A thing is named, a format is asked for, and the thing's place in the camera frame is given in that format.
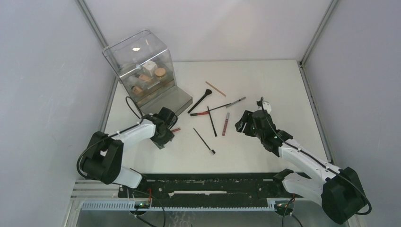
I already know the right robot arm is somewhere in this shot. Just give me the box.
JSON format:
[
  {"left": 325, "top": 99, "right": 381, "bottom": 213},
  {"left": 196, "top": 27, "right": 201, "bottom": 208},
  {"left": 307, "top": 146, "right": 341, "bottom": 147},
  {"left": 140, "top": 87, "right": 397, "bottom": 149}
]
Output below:
[{"left": 235, "top": 109, "right": 372, "bottom": 224}]

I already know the black brow brush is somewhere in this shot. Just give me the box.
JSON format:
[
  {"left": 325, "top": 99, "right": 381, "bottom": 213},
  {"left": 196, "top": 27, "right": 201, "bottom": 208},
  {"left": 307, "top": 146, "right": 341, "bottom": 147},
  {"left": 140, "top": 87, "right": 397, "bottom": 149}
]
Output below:
[{"left": 193, "top": 128, "right": 216, "bottom": 155}]

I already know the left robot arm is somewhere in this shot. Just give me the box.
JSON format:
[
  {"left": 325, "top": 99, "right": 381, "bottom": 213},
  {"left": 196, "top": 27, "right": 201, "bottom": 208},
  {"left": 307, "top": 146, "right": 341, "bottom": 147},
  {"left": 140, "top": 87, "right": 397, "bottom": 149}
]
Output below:
[{"left": 76, "top": 107, "right": 178, "bottom": 197}]

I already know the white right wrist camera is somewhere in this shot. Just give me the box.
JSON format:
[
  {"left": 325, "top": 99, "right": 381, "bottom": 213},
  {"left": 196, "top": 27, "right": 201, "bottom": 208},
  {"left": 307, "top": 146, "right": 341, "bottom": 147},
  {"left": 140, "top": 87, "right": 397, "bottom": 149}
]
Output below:
[{"left": 259, "top": 100, "right": 272, "bottom": 114}]

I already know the clear acrylic organizer box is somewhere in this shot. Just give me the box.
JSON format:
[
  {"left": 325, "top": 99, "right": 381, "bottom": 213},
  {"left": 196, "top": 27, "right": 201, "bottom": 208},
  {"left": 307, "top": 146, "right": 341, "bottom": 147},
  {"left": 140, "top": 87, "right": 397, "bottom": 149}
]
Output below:
[{"left": 103, "top": 30, "right": 193, "bottom": 115}]

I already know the black mounting rail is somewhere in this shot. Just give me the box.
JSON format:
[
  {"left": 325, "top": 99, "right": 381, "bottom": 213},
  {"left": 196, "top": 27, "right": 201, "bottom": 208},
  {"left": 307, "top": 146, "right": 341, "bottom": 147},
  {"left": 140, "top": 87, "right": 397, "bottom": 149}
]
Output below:
[{"left": 118, "top": 172, "right": 292, "bottom": 210}]

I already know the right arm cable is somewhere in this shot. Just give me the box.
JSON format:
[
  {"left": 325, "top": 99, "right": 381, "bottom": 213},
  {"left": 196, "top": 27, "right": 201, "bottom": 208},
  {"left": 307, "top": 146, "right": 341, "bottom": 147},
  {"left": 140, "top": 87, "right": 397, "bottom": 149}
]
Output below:
[{"left": 256, "top": 96, "right": 373, "bottom": 216}]

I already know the wooden stick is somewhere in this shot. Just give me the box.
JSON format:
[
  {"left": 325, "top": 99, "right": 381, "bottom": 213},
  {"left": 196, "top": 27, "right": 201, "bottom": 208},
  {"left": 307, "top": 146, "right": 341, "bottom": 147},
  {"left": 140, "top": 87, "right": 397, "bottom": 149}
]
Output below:
[{"left": 205, "top": 81, "right": 226, "bottom": 97}]

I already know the small foundation bottle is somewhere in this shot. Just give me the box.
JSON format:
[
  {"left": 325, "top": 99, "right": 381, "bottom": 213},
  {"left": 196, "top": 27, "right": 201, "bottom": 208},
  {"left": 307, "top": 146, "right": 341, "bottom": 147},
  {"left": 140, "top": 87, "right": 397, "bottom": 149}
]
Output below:
[{"left": 131, "top": 86, "right": 144, "bottom": 97}]

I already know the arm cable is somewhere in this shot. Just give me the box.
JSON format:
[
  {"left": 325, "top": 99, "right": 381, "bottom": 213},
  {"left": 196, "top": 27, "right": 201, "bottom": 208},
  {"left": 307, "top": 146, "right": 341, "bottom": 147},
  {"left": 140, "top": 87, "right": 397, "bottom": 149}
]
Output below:
[
  {"left": 76, "top": 96, "right": 179, "bottom": 179},
  {"left": 256, "top": 96, "right": 373, "bottom": 216}
]

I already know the red black lip pencil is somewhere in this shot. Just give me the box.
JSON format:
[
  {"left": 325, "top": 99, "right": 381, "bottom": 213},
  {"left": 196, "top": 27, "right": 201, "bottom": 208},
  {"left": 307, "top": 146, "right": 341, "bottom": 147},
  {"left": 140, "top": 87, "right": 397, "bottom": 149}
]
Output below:
[{"left": 190, "top": 111, "right": 209, "bottom": 116}]

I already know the grey mascara wand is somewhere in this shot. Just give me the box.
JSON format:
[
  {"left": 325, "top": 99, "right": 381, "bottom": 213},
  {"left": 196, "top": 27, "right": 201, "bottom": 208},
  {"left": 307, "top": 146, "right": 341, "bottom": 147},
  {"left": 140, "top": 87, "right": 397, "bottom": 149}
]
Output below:
[{"left": 225, "top": 96, "right": 246, "bottom": 108}]

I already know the white cube container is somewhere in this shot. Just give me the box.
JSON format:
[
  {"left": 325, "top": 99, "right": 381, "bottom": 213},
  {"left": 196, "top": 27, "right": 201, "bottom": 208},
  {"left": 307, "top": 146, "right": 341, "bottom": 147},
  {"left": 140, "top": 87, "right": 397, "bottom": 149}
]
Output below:
[{"left": 142, "top": 60, "right": 158, "bottom": 76}]

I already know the black powder brush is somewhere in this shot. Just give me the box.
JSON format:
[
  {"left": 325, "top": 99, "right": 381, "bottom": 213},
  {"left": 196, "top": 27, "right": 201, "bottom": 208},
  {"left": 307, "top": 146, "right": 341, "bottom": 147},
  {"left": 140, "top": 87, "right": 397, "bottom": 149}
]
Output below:
[{"left": 187, "top": 89, "right": 212, "bottom": 114}]

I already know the long thin black brush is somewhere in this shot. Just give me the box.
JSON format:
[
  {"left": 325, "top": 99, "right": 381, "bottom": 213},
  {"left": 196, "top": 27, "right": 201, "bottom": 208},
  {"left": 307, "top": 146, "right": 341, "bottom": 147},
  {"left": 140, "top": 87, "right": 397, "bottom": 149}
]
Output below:
[{"left": 207, "top": 103, "right": 231, "bottom": 112}]

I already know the red lip gloss tube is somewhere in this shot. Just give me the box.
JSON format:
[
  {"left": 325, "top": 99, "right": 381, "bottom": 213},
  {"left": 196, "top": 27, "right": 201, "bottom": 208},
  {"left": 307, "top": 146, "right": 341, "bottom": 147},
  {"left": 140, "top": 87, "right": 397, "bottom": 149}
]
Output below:
[{"left": 222, "top": 113, "right": 230, "bottom": 136}]

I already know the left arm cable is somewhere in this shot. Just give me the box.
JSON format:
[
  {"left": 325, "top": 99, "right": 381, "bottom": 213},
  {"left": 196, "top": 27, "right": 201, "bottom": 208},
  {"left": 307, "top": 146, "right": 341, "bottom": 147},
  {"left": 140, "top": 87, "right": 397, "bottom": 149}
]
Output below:
[{"left": 76, "top": 96, "right": 179, "bottom": 179}]

